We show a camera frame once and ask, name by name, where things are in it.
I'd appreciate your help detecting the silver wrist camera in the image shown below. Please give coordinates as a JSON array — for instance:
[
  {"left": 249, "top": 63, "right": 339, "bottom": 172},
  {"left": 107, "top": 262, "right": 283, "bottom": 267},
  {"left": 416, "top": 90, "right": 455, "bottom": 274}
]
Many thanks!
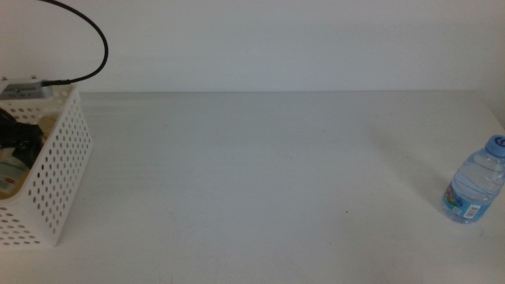
[{"left": 0, "top": 80, "right": 54, "bottom": 100}]

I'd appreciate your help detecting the clear water bottle blue cap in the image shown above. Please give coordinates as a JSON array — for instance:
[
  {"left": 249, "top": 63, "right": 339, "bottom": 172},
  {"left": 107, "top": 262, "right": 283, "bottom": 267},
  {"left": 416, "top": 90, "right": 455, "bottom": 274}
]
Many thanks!
[{"left": 440, "top": 134, "right": 505, "bottom": 226}]

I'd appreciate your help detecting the yellow juice bottle white cap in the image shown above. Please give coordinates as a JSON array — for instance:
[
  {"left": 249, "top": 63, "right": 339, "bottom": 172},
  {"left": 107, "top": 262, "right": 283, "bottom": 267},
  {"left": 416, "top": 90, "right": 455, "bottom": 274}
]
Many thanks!
[{"left": 0, "top": 114, "right": 60, "bottom": 200}]

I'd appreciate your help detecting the thick black braided cable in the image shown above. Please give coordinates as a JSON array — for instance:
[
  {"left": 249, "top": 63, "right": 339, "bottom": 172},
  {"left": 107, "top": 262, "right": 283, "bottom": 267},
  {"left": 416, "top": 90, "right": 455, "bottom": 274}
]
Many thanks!
[{"left": 38, "top": 0, "right": 110, "bottom": 87}]

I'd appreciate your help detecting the white perforated plastic basket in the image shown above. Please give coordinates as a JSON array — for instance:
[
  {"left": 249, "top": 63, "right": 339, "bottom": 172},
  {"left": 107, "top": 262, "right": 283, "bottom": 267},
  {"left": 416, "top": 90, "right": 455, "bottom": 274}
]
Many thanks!
[{"left": 0, "top": 80, "right": 94, "bottom": 248}]

